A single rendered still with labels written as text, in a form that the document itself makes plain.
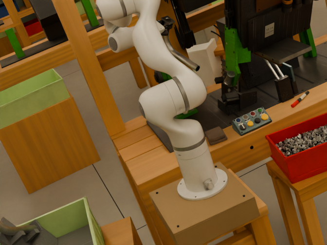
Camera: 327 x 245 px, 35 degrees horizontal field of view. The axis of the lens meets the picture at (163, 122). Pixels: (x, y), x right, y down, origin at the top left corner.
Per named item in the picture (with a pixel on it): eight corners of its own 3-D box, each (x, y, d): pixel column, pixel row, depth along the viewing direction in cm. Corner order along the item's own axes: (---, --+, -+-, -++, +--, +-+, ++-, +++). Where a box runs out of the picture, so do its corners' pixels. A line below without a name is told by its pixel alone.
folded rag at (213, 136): (205, 136, 231) (203, 131, 230) (222, 130, 231) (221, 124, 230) (210, 146, 222) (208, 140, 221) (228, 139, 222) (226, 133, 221)
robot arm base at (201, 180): (237, 183, 186) (225, 138, 178) (192, 207, 181) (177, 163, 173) (211, 164, 203) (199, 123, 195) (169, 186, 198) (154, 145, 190)
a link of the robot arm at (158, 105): (210, 141, 180) (191, 79, 170) (161, 162, 177) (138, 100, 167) (198, 129, 190) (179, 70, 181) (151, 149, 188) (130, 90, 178)
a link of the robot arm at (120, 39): (127, 35, 238) (139, 48, 234) (103, 43, 230) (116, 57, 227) (131, 21, 231) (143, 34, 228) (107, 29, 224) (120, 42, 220)
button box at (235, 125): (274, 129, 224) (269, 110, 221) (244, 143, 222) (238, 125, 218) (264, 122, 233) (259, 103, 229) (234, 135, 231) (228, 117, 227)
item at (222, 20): (300, 66, 264) (285, 2, 250) (247, 90, 259) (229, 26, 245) (282, 59, 280) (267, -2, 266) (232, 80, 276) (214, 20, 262)
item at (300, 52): (312, 52, 223) (311, 45, 222) (280, 67, 221) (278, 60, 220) (269, 36, 258) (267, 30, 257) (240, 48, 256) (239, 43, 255)
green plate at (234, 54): (252, 73, 238) (251, 27, 230) (235, 76, 236) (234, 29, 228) (241, 67, 248) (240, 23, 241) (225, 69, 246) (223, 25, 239)
